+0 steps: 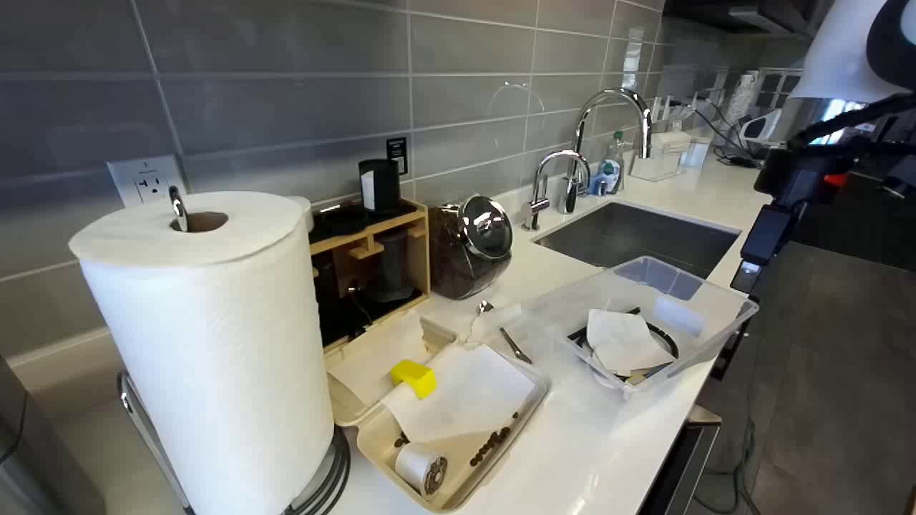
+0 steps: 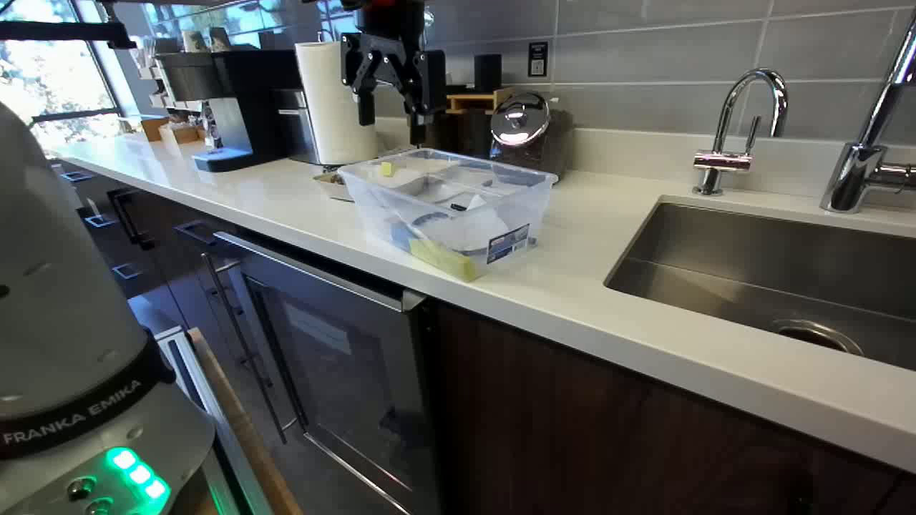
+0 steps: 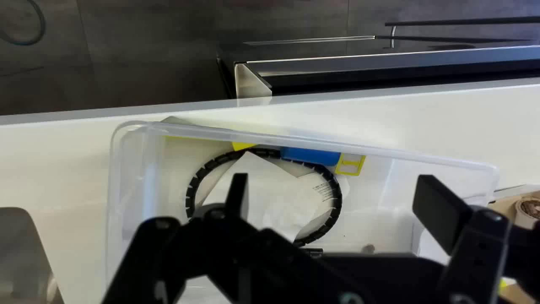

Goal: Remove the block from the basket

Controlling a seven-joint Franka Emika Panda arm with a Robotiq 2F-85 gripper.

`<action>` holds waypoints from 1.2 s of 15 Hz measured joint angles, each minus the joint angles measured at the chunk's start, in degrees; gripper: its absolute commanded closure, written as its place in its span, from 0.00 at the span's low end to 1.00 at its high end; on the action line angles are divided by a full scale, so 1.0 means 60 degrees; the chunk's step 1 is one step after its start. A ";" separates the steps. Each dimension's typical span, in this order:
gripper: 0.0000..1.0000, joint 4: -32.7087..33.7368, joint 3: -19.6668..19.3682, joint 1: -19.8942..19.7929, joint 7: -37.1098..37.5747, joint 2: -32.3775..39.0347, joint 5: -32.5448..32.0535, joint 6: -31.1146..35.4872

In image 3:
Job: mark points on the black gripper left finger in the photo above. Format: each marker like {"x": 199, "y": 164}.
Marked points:
{"x": 226, "y": 246}

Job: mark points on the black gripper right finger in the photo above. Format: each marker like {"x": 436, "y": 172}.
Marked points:
{"x": 479, "y": 246}

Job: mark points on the small white tape roll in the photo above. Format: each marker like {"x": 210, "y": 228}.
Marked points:
{"x": 531, "y": 209}

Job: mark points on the clear plastic container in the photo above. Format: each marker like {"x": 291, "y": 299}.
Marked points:
{"x": 146, "y": 169}

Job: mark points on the black undercounter appliance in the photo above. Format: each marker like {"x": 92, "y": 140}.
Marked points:
{"x": 394, "y": 69}

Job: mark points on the stainless steel sink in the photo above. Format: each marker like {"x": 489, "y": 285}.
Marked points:
{"x": 23, "y": 258}

